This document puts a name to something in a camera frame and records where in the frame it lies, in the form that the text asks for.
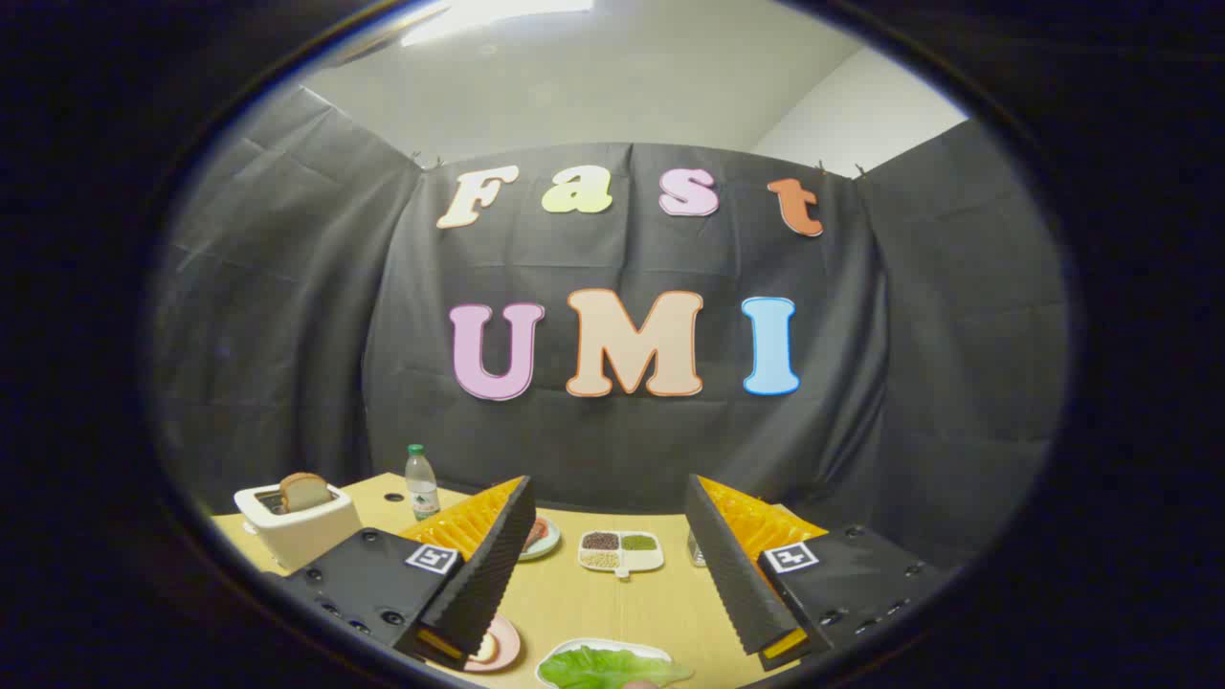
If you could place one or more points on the toasted bread slice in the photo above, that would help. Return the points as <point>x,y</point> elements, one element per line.
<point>306,493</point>

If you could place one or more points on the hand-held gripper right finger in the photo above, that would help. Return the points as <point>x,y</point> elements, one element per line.
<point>727,565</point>

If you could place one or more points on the light blue plate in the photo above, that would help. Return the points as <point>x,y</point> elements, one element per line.
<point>548,548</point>

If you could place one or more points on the clear water bottle green cap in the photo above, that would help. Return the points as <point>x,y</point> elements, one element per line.
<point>422,483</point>

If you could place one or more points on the white bread slice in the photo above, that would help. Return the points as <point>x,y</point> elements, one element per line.
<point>485,650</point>

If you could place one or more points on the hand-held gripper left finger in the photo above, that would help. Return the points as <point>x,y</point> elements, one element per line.
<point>498,565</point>

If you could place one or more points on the brown meat patty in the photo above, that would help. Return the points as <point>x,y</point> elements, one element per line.
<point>536,532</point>

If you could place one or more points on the green lettuce leaf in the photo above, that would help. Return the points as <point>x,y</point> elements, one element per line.
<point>612,668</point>

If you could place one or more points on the white oblong plate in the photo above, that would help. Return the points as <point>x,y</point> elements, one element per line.
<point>593,644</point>

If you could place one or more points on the white toaster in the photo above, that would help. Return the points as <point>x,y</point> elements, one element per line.
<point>306,541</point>

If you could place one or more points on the white divided seasoning dish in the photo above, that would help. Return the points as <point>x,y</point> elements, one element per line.
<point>622,555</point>

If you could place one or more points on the pink plate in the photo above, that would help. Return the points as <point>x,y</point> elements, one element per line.
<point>508,646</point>

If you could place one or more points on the clear glass container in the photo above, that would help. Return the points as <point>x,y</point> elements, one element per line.
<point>696,550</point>

